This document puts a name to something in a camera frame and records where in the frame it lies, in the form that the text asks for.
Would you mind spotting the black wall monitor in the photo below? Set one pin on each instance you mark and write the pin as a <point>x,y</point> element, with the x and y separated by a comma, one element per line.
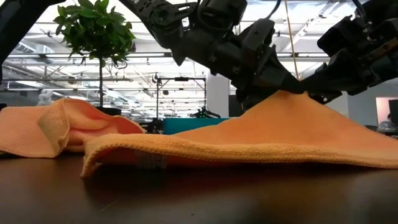
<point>393,110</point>

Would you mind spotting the person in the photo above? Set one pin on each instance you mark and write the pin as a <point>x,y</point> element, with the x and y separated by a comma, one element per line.
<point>387,124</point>

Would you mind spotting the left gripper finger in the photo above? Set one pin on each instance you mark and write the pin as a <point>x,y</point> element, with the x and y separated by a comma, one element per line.
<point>286,82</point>

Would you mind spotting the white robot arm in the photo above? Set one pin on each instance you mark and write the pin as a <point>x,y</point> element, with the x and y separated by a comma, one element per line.
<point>45,97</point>

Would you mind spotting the large golden microfiber towel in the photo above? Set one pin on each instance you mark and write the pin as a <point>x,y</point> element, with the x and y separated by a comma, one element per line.
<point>280,130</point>

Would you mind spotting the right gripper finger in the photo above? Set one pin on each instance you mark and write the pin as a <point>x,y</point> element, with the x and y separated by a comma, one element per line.
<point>326,97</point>
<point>326,82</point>

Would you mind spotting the black plant pot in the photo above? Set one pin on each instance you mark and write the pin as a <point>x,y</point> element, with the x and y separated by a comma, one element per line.
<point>109,111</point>

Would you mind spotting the white square column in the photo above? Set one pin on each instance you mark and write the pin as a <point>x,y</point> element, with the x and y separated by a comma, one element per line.
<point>217,93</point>

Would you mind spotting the black robot station frame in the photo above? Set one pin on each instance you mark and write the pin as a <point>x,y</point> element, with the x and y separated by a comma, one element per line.
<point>181,79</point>

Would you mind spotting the green leafy plant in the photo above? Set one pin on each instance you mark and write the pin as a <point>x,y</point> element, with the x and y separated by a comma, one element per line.
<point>93,28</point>

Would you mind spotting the teal plastic bin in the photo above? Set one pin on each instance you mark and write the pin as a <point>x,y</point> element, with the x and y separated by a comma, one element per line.
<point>186,124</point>

